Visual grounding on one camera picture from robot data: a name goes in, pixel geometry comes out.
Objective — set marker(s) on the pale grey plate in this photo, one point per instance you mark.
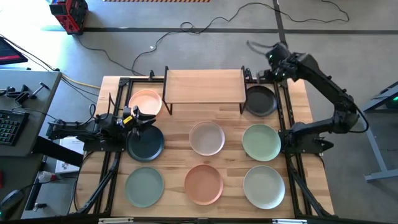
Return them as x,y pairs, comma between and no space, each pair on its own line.
264,187

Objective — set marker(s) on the red and black toolbox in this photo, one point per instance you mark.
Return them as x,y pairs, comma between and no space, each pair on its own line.
70,15

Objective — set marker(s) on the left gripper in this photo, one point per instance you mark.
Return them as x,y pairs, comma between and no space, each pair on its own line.
127,112

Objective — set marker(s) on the black clamp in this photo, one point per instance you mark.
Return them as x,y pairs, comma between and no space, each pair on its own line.
21,95

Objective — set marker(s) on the clear plastic bottle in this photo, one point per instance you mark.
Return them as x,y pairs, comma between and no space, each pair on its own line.
46,176

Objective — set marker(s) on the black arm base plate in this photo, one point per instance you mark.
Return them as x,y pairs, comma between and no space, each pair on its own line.
93,146
311,147

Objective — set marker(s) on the teal green plate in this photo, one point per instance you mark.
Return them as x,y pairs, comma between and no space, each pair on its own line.
144,187

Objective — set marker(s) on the grey desk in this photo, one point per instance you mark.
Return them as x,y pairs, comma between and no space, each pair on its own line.
40,105

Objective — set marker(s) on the beige plate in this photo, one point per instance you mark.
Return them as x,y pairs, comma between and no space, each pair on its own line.
206,138

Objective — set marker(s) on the dark navy plate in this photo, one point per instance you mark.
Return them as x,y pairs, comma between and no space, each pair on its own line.
150,147

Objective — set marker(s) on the silver metal bracket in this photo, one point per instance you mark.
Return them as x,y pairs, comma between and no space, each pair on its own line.
289,221
115,220

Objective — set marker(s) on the dark computer monitor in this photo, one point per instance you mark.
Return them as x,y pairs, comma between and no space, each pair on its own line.
9,53

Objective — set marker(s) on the black plate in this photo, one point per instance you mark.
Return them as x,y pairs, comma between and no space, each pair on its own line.
261,101

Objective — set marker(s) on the wooden shelf with black legs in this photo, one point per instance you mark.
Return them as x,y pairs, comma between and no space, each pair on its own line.
205,85

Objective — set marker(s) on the light peach plate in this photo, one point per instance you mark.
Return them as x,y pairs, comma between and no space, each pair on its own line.
144,101

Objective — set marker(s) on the black beam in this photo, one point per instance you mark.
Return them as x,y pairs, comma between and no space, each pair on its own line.
56,151

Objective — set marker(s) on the black keyboard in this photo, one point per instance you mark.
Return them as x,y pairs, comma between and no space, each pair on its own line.
11,127

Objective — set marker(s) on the yellow tag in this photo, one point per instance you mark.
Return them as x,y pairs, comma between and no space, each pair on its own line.
127,119

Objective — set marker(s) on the black aluminium table frame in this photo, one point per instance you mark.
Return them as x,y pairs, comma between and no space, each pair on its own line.
106,186

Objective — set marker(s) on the grey metal table frame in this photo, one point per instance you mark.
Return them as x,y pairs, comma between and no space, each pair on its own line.
377,155

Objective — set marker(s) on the terracotta orange plate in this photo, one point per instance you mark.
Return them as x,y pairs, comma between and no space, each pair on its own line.
203,184

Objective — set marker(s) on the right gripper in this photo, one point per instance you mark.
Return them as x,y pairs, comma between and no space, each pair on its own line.
281,63

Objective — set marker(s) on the white box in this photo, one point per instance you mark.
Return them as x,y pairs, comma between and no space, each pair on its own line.
66,161

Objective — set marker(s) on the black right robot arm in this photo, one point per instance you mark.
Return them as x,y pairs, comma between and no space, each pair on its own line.
323,81

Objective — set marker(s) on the light green plate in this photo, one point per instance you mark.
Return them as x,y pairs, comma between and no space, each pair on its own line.
261,142

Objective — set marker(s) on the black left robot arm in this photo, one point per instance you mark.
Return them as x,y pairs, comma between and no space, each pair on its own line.
74,129

